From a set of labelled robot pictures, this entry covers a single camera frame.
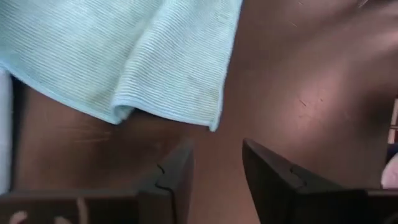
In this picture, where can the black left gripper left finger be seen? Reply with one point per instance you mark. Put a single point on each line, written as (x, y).
(174, 174)

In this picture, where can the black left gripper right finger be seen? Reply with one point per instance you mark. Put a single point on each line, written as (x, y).
(273, 177)

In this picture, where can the light blue microfiber towel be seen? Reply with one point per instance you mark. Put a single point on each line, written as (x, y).
(124, 53)

